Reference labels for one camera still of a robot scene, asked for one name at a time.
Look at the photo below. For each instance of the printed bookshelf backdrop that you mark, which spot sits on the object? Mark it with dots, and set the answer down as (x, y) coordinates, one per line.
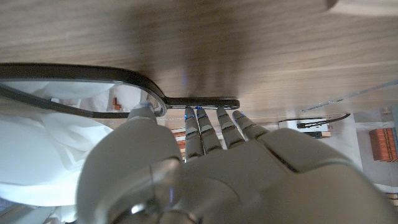
(367, 161)

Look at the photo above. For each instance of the black-framed hand mirror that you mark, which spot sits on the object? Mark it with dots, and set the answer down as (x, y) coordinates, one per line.
(93, 72)

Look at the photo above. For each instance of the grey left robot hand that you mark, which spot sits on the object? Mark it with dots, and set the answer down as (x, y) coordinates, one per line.
(248, 180)

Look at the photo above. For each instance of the white cloth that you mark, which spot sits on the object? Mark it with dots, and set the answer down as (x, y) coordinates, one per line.
(37, 155)

